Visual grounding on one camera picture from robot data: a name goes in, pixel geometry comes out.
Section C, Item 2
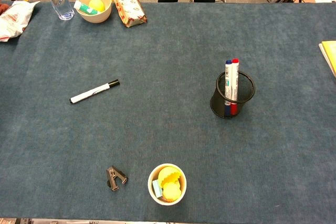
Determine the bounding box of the black mesh pen holder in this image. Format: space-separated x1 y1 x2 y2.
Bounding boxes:
209 71 256 119

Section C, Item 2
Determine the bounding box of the blue-capped white marker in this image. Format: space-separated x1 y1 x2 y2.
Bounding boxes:
224 59 234 116

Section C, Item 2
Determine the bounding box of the red-capped white marker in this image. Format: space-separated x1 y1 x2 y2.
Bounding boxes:
230 58 240 116

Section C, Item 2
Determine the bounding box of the black-capped white marker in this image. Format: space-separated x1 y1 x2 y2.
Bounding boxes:
69 78 121 104

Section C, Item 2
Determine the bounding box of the yellow cracked eggshell toy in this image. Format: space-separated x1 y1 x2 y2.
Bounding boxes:
159 165 182 187

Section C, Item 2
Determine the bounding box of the yellow round egg toy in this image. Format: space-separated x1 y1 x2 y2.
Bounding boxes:
162 183 182 203

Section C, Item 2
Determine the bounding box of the cream wrapped package red print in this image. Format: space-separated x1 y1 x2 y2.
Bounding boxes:
113 0 148 28

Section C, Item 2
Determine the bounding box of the black staple remover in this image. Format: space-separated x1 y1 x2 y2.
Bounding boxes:
106 165 129 191

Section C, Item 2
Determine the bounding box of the cream bowl with yellow toys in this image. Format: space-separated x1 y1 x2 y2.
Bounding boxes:
148 163 187 206

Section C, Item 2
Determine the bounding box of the beige bowl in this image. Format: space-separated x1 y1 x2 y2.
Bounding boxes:
77 0 112 24

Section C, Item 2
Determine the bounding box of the yellow ball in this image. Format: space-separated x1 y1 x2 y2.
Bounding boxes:
88 0 106 13

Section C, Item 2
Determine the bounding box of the green white glue stick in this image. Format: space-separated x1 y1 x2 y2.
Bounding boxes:
73 0 98 15

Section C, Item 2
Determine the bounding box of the yellow notebook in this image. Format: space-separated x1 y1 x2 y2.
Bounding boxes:
318 40 336 78

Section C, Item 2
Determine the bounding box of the white snack bag red print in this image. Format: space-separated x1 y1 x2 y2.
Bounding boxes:
0 0 40 42

